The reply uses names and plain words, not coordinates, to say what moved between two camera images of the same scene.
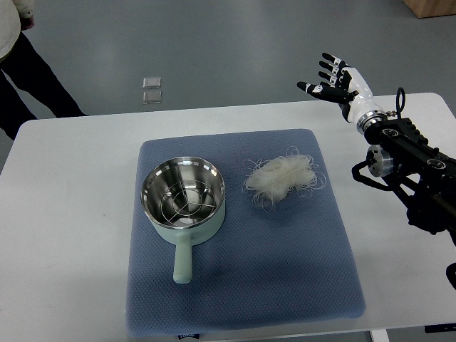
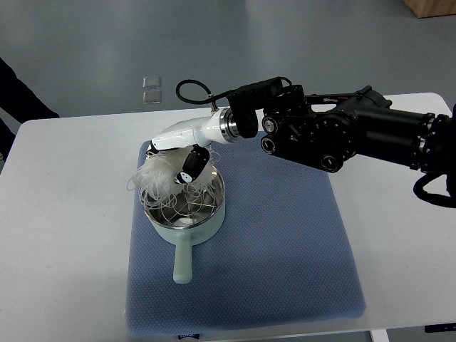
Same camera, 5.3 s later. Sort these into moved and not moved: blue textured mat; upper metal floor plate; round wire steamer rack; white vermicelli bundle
Moved: white vermicelli bundle
Not moved: round wire steamer rack; blue textured mat; upper metal floor plate
